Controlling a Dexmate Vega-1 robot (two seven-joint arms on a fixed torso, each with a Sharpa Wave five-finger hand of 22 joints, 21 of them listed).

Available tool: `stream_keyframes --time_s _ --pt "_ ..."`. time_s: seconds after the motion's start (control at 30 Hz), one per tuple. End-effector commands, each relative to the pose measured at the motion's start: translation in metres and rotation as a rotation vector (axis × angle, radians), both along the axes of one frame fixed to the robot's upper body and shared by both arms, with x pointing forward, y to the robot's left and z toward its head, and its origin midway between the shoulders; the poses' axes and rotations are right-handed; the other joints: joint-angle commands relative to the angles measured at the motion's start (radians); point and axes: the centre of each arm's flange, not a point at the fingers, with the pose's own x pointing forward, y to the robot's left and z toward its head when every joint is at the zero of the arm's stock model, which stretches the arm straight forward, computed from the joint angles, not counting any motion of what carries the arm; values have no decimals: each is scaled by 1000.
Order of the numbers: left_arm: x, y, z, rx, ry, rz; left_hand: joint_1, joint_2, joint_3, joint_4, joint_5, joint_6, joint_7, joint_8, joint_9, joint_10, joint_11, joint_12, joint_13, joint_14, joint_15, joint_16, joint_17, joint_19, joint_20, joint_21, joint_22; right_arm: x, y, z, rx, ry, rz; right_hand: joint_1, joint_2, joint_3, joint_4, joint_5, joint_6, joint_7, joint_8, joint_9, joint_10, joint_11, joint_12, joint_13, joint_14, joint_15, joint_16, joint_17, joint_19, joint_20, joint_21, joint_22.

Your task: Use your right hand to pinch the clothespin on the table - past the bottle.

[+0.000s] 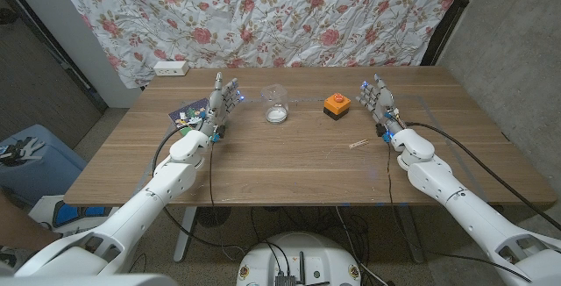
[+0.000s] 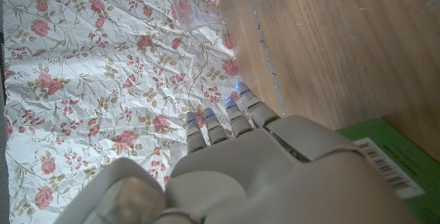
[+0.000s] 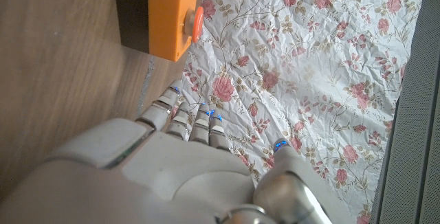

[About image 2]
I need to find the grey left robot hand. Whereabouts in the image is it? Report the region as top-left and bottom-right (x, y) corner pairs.
(51, 81), (413, 224)

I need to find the floral backdrop cloth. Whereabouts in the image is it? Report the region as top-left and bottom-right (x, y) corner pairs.
(1, 0), (241, 224)

